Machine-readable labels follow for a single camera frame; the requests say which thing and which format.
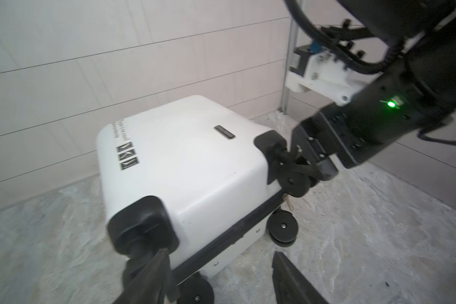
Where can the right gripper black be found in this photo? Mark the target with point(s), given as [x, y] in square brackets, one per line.
[389, 107]

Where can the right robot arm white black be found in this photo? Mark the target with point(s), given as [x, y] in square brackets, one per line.
[421, 33]

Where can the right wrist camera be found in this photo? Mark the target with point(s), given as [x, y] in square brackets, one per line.
[313, 68]

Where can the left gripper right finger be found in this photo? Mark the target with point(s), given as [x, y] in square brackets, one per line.
[290, 285]

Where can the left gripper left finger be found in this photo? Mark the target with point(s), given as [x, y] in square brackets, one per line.
[149, 279]

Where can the black and white suitcase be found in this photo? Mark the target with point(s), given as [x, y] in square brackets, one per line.
[197, 179]

